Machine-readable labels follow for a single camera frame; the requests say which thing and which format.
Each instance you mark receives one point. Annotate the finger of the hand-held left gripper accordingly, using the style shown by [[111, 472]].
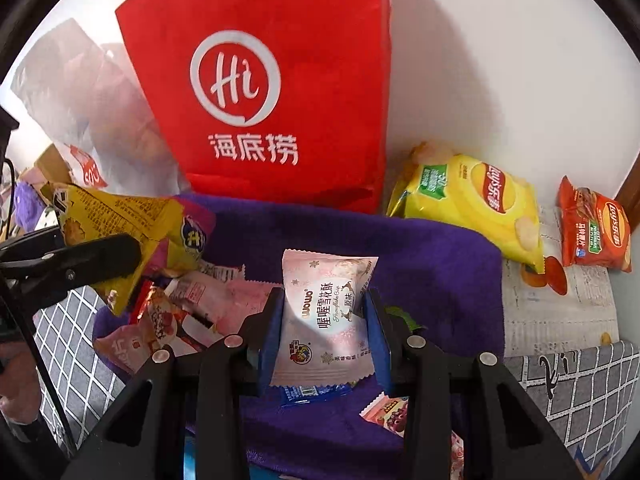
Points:
[[100, 260], [30, 241]]

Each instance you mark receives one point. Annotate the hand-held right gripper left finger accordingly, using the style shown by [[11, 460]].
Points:
[[272, 340]]

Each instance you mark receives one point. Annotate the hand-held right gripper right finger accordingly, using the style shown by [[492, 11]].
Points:
[[375, 340]]

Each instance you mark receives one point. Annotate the yellow snack packet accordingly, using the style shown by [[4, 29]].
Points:
[[125, 215]]

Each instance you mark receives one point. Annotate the white snowflake print snack packet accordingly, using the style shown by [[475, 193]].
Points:
[[325, 320]]

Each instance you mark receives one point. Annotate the small blue snack packet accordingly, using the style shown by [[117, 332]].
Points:
[[310, 394]]

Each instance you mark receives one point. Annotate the red silver wrapper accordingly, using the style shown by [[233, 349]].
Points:
[[160, 315]]

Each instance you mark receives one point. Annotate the person's left hand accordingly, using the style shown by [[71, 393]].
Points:
[[17, 385]]

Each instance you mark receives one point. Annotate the purple cloth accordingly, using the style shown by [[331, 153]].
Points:
[[25, 205]]

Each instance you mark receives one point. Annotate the cardboard boxes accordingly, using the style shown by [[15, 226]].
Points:
[[50, 162]]

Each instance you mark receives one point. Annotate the purple towel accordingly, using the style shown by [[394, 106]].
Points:
[[440, 285]]

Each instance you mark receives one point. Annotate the white plastic shopping bag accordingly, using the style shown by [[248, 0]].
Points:
[[100, 110]]

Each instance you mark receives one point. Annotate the yellow chips bag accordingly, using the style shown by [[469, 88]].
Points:
[[465, 200]]

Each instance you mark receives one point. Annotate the white printed cloth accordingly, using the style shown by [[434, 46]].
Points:
[[550, 320]]

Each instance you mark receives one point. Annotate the grey checked tablecloth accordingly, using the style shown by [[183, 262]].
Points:
[[575, 395]]

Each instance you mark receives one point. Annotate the orange-red chips bag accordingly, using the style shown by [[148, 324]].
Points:
[[590, 230]]

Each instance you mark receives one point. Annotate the red paper bag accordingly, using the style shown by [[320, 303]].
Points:
[[300, 85]]

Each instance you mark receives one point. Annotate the brown wooden door frame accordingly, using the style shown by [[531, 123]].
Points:
[[631, 195]]

